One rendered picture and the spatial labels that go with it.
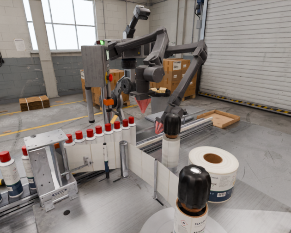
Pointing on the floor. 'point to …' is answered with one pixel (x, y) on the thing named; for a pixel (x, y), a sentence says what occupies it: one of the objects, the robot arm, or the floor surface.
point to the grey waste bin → (159, 104)
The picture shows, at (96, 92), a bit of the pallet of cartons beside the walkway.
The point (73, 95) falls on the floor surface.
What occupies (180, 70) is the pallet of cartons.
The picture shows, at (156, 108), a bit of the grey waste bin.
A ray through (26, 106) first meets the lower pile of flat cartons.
